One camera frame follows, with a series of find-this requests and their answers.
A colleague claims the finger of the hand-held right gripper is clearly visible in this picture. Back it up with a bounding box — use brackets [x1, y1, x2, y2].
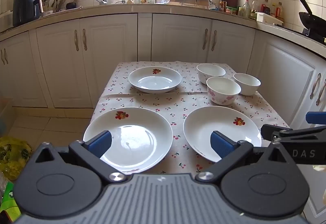
[306, 111, 326, 125]
[260, 124, 326, 147]

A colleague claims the row of condiment bottles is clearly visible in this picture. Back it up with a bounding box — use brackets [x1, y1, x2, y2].
[220, 0, 284, 21]

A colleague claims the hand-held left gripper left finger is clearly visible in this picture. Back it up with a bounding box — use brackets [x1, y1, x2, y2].
[33, 130, 128, 184]

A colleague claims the cherry print tablecloth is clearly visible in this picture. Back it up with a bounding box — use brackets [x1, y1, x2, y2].
[83, 61, 289, 175]

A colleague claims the white plastic tray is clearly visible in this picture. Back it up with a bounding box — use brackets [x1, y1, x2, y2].
[256, 12, 284, 26]

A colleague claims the beige kitchen countertop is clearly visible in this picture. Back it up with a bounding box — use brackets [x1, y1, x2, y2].
[0, 1, 326, 53]

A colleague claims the white bowl pink floral print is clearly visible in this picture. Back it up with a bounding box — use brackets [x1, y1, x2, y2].
[206, 76, 241, 106]

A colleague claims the white plate with fruit print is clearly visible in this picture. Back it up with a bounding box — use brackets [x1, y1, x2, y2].
[128, 66, 182, 94]
[183, 105, 262, 163]
[83, 107, 174, 173]

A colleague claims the black air fryer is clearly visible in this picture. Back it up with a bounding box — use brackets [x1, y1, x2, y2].
[12, 0, 41, 27]

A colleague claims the black wok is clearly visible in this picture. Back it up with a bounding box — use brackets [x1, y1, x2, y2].
[298, 0, 326, 33]

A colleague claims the plain white bowl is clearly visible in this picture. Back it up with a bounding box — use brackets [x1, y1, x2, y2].
[233, 73, 261, 96]

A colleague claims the yellow plastic bag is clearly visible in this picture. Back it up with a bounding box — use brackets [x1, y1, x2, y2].
[0, 137, 33, 181]

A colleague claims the gas stove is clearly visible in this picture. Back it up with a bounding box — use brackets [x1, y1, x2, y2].
[302, 27, 326, 45]

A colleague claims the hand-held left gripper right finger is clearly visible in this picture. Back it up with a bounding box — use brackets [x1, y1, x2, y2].
[195, 130, 284, 184]

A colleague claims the white bowl faint floral print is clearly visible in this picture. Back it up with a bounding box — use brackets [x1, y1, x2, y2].
[197, 63, 226, 85]

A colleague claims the green packet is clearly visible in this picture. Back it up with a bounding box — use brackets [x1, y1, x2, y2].
[0, 181, 19, 224]

